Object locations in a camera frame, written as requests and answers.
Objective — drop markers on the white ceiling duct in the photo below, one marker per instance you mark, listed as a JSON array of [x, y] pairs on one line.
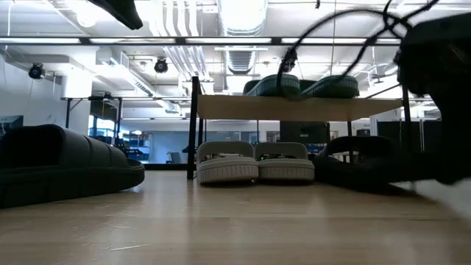
[[125, 79]]

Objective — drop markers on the black cabinet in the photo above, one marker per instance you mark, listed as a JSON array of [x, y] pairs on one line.
[[303, 132]]

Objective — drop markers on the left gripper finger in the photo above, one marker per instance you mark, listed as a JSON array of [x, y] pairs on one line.
[[123, 13]]

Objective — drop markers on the black rubber slide sandal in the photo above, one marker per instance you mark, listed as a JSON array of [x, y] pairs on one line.
[[353, 173], [55, 165]]

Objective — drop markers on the black partition panel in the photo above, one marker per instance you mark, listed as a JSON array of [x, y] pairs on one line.
[[390, 129]]

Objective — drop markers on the silver round air duct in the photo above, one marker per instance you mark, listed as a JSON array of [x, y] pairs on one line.
[[241, 22]]

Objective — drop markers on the green rubber slide sandal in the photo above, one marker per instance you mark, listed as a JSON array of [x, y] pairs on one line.
[[261, 88], [331, 88]]

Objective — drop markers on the grey rubber slide sandal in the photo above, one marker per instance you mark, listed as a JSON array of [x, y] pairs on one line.
[[226, 171], [285, 169]]

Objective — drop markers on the black ceiling spotlight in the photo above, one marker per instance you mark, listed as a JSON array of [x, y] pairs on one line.
[[290, 64], [37, 71], [161, 65]]

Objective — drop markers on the wooden shelf with black frame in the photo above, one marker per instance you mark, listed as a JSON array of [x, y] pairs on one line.
[[294, 108]]

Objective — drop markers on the grey office chair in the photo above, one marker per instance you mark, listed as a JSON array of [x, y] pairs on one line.
[[175, 158]]

